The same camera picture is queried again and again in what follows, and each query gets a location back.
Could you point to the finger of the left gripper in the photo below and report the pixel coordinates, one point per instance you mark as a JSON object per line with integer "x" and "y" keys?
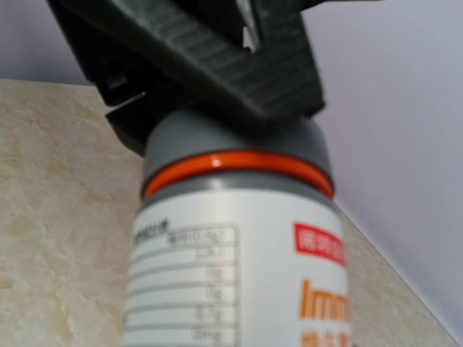
{"x": 283, "y": 80}

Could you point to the orange pill bottle grey cap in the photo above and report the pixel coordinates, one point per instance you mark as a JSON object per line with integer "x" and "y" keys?
{"x": 237, "y": 265}

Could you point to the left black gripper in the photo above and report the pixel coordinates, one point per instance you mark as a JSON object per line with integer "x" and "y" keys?
{"x": 168, "y": 52}

